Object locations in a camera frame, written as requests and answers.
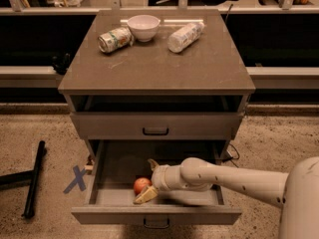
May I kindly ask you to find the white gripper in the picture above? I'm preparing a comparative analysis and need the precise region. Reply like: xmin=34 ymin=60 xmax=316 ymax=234
xmin=134 ymin=158 xmax=181 ymax=204

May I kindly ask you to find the red apple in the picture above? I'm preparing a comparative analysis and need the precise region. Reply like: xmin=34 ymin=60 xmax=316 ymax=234
xmin=134 ymin=177 xmax=152 ymax=195

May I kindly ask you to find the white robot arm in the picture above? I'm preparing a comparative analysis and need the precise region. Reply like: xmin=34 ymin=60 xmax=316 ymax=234
xmin=135 ymin=156 xmax=319 ymax=239

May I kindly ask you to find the open grey middle drawer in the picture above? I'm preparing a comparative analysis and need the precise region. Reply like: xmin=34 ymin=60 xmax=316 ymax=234
xmin=72 ymin=140 xmax=241 ymax=229

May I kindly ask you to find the grey drawer cabinet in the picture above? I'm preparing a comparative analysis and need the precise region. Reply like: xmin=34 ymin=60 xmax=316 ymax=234
xmin=59 ymin=10 xmax=255 ymax=163

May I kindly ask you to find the blue tape cross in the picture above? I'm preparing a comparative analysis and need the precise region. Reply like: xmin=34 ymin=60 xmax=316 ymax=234
xmin=63 ymin=165 xmax=86 ymax=194

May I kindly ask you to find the black stand leg left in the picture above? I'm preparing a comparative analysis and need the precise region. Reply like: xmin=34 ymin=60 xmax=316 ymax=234
xmin=0 ymin=140 xmax=47 ymax=219

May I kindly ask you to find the white plastic bottle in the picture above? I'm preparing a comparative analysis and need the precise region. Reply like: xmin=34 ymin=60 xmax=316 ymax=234
xmin=167 ymin=22 xmax=204 ymax=53

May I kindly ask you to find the green white drink can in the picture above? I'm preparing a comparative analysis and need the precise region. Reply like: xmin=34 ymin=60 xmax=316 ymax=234
xmin=98 ymin=27 xmax=135 ymax=54

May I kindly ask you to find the black clamp on ledge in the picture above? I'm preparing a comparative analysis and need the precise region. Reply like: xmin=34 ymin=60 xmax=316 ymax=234
xmin=52 ymin=53 xmax=71 ymax=75

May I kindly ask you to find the white ceramic bowl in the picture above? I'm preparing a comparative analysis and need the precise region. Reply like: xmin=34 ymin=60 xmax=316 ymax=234
xmin=127 ymin=15 xmax=160 ymax=42

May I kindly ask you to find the black floor cable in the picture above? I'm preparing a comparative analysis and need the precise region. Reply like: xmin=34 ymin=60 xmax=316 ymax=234
xmin=221 ymin=143 xmax=241 ymax=168

